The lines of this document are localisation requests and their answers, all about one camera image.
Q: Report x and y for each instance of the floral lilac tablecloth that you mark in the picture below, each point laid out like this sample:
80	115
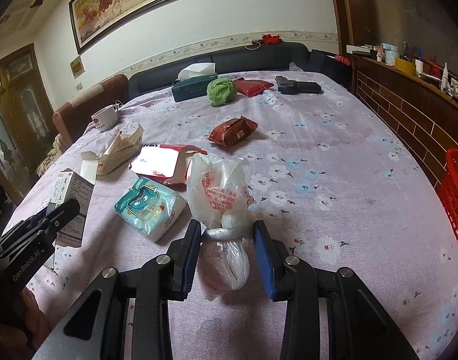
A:
329	179

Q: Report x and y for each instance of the red white foot-patch box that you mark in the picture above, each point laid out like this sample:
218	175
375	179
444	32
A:
165	164

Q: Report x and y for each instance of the dark green tissue box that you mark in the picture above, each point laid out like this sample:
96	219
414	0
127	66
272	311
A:
193	80

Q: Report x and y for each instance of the black pistol-shaped object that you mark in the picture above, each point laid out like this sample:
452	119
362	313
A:
290	87

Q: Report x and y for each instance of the teal tissue pack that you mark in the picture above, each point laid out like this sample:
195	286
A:
151	208

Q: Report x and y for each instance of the yellow container on counter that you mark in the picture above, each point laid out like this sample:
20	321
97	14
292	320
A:
405	66

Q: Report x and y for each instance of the white blue medicine box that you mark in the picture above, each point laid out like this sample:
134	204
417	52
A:
71	194

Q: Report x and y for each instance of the red flat pouch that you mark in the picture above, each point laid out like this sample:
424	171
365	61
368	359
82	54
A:
251	88

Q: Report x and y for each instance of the brown armchair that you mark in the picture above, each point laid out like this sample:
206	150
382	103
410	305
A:
73	117

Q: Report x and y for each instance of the cream red paper bag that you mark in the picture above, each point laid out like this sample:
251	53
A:
122	148

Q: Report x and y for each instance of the black leather sofa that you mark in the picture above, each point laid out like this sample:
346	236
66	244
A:
239	59

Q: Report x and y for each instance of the floral cushion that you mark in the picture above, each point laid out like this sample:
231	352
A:
58	148

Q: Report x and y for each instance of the green crumpled cloth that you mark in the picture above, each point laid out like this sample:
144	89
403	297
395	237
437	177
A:
221	91

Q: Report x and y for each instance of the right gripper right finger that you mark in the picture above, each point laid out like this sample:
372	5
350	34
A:
358	326

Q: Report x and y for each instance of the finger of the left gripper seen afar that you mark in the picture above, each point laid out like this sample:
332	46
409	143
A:
53	218

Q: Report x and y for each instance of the small wall plaque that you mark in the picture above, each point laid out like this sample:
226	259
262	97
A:
77	67

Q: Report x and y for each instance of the dark red snack wrapper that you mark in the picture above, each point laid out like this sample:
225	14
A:
232	131

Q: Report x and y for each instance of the red item on sofa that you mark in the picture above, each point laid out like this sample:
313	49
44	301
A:
265	40

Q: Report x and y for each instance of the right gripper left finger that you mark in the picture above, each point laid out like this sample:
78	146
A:
95	325

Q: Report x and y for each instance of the wooden brick-pattern counter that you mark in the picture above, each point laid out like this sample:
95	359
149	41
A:
423	118

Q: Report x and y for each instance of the white mug red logo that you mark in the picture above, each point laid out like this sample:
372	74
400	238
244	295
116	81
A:
106	118

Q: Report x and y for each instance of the wooden glass door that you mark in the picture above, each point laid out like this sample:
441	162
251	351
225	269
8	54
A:
26	127

